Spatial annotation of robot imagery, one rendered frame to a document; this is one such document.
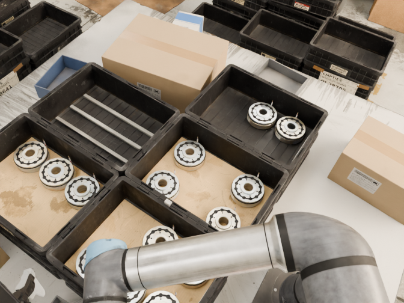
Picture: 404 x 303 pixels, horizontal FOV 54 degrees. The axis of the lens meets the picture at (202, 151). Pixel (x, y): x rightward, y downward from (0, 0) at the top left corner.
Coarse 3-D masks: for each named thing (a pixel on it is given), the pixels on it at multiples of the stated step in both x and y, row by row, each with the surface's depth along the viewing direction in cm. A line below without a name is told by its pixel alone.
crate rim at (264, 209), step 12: (192, 120) 127; (168, 132) 124; (216, 132) 125; (156, 144) 121; (240, 144) 123; (144, 156) 118; (132, 168) 115; (276, 168) 118; (132, 180) 113; (156, 192) 111; (276, 192) 113; (264, 204) 111; (192, 216) 107
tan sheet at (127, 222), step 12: (120, 204) 119; (132, 204) 119; (108, 216) 116; (120, 216) 117; (132, 216) 117; (144, 216) 117; (108, 228) 114; (120, 228) 114; (132, 228) 115; (144, 228) 115; (132, 240) 112; (72, 264) 107; (156, 288) 105; (168, 288) 105; (180, 288) 105; (204, 288) 106; (180, 300) 104; (192, 300) 104
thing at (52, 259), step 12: (120, 180) 112; (108, 192) 110; (144, 192) 110; (96, 204) 107; (84, 216) 105; (180, 216) 107; (72, 228) 103; (204, 228) 105; (60, 240) 101; (48, 252) 99; (60, 264) 97; (72, 276) 96; (216, 288) 98; (204, 300) 94
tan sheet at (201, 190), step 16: (176, 144) 133; (160, 160) 129; (208, 160) 130; (192, 176) 126; (208, 176) 127; (224, 176) 127; (192, 192) 123; (208, 192) 123; (224, 192) 124; (192, 208) 120; (208, 208) 120; (240, 208) 121; (256, 208) 121; (224, 224) 117
